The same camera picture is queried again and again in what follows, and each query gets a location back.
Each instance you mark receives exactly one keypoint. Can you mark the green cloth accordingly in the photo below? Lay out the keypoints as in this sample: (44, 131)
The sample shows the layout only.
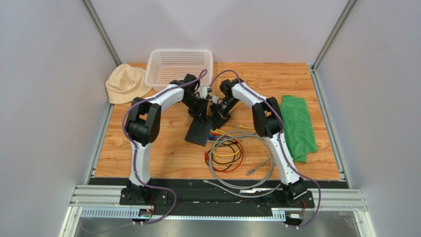
(299, 132)

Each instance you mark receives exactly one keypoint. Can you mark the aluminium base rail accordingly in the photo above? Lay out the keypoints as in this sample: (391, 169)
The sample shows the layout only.
(210, 203)

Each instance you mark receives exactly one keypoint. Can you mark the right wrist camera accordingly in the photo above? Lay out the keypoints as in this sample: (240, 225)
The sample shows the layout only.
(214, 99)

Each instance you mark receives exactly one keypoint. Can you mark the white perforated plastic basket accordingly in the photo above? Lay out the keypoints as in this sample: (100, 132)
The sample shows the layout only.
(166, 65)

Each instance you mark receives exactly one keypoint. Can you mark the black network switch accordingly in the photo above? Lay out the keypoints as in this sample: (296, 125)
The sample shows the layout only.
(198, 132)

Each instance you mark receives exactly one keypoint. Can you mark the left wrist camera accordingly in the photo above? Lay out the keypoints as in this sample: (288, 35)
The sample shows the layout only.
(204, 92)

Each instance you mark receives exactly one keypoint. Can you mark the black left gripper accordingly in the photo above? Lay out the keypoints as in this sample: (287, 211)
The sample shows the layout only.
(202, 111)

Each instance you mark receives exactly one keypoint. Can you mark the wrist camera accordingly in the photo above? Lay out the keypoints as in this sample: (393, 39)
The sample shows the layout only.
(214, 99)
(204, 92)

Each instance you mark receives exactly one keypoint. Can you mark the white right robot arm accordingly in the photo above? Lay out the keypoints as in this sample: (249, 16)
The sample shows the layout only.
(269, 125)

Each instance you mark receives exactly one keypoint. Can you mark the cream bucket hat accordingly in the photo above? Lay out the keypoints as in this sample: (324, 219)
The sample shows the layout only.
(126, 83)

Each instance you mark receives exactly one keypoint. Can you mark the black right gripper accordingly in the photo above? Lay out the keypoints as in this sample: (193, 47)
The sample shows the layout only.
(219, 110)

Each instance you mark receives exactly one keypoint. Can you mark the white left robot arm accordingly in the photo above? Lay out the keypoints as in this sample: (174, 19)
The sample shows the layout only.
(141, 125)

